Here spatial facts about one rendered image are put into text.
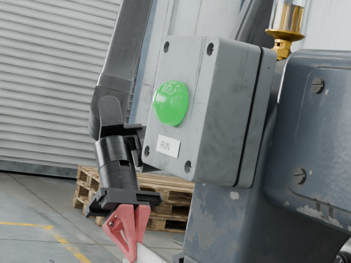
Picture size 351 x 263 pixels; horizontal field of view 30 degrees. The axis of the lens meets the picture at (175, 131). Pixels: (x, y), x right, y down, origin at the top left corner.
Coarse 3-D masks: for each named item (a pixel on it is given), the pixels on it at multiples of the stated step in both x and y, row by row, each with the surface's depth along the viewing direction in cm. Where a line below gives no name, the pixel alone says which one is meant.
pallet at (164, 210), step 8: (80, 184) 653; (80, 192) 656; (88, 192) 660; (96, 192) 618; (176, 192) 705; (88, 200) 631; (184, 200) 655; (160, 208) 620; (168, 208) 624; (176, 208) 671; (184, 208) 679; (160, 216) 621; (168, 216) 626; (176, 216) 630; (184, 216) 636
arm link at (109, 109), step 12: (108, 96) 104; (108, 108) 103; (120, 108) 103; (108, 120) 101; (120, 120) 102; (108, 132) 103; (120, 132) 103; (132, 132) 104; (144, 132) 104; (144, 168) 102; (156, 168) 103
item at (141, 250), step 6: (138, 246) 92; (144, 246) 91; (138, 252) 92; (144, 252) 90; (150, 252) 88; (126, 258) 94; (138, 258) 92; (144, 258) 90; (150, 258) 88; (156, 258) 86
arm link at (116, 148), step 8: (112, 136) 102; (120, 136) 102; (128, 136) 103; (136, 136) 103; (96, 144) 102; (104, 144) 101; (112, 144) 101; (120, 144) 101; (128, 144) 103; (136, 144) 102; (96, 152) 102; (104, 152) 100; (112, 152) 100; (120, 152) 100; (128, 152) 101; (136, 152) 103; (96, 160) 102; (104, 160) 99; (112, 160) 99; (120, 160) 99; (128, 160) 100; (136, 160) 103
